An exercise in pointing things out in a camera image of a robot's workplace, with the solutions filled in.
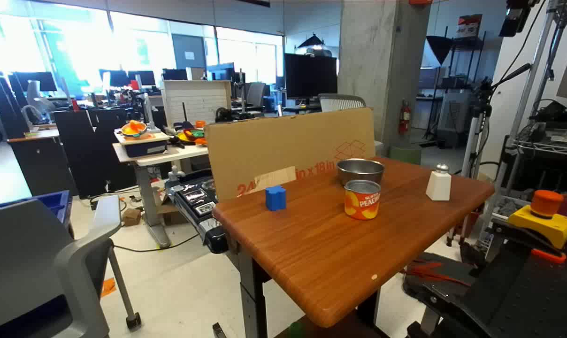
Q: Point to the white salt shaker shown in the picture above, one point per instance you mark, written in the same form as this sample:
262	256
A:
440	183

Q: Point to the metal pot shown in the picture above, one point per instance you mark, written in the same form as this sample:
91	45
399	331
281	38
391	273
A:
359	168

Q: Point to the blue cube block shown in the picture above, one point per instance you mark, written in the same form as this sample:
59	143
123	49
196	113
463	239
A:
277	198

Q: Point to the brown cardboard sheet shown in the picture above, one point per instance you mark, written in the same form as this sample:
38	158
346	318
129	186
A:
241	152

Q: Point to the orange food can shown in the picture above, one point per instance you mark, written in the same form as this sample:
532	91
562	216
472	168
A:
361	199

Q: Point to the wooden desk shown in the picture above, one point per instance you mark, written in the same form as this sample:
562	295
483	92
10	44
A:
329	263

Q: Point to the black computer monitor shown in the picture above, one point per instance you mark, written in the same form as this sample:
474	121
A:
309	75

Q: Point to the red fire extinguisher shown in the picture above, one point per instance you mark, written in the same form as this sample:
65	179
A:
405	119

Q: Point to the white side table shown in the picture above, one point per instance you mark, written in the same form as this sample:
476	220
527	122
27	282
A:
149	177

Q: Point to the black tray with fruit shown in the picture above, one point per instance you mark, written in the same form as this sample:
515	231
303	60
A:
140	139

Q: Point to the yellow emergency stop button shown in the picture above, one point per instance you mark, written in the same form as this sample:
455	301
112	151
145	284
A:
543	216

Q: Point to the grey office chair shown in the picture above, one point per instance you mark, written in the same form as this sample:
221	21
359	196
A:
52	282

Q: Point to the camera tripod stand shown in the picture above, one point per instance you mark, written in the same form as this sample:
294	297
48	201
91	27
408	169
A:
480	126

